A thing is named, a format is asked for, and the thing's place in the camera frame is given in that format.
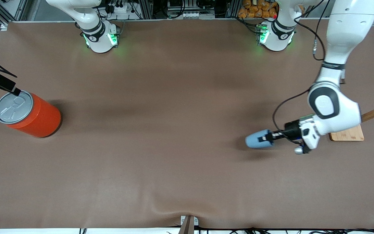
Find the orange can with grey lid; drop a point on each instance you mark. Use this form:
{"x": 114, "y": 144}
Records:
{"x": 32, "y": 113}

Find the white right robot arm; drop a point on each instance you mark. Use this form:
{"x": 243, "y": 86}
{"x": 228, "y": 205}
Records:
{"x": 97, "y": 37}

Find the white power strip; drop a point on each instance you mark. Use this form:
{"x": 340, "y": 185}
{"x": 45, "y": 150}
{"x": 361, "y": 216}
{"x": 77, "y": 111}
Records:
{"x": 119, "y": 8}

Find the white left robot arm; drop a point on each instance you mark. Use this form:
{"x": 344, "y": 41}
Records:
{"x": 339, "y": 32}

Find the brown table cloth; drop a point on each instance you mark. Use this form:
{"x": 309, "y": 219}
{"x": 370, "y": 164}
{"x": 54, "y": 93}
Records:
{"x": 174, "y": 136}

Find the blue cup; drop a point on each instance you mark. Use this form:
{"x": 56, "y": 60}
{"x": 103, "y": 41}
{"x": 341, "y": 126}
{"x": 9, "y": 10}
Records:
{"x": 255, "y": 139}

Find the wooden mug tree stand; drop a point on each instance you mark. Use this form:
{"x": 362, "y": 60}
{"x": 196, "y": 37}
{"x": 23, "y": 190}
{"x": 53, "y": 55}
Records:
{"x": 352, "y": 134}

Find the bag of orange buns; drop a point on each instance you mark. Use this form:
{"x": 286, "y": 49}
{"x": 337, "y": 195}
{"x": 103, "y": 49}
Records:
{"x": 258, "y": 9}

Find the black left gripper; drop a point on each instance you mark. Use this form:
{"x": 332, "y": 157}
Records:
{"x": 291, "y": 129}

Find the metal table edge bracket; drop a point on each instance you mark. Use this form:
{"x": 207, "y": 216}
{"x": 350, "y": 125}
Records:
{"x": 188, "y": 224}

